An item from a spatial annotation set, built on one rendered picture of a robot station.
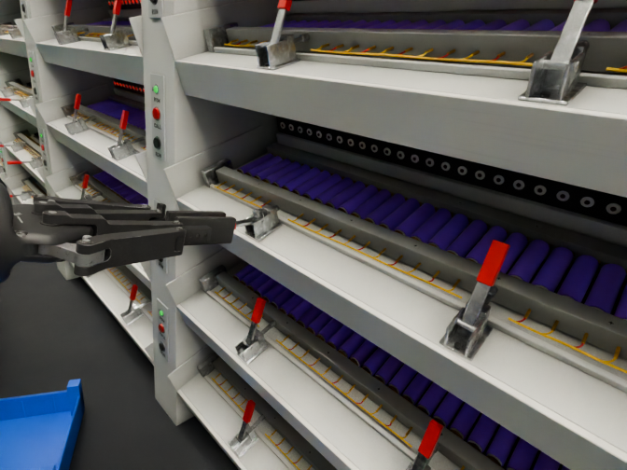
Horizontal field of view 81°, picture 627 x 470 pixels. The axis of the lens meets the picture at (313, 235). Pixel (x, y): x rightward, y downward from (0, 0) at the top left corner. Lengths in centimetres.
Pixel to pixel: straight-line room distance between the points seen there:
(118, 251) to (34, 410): 67
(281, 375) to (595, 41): 47
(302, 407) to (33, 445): 56
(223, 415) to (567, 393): 56
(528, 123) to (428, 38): 14
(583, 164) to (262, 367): 44
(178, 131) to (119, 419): 60
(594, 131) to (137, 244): 32
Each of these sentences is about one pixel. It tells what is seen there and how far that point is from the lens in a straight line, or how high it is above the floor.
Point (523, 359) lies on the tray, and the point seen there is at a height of 49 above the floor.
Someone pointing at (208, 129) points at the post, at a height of 59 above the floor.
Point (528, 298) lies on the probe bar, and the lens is 36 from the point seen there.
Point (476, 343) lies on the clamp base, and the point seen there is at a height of 49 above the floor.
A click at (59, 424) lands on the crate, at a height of 0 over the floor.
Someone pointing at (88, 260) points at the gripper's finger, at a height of 53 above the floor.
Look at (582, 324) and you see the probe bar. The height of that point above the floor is 53.
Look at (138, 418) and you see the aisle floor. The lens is 91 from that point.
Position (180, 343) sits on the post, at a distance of 74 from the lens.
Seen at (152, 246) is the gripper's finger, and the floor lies 53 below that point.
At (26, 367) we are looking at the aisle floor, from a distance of 109.
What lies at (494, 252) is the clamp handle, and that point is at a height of 57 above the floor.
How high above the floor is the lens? 67
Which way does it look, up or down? 22 degrees down
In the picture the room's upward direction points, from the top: 8 degrees clockwise
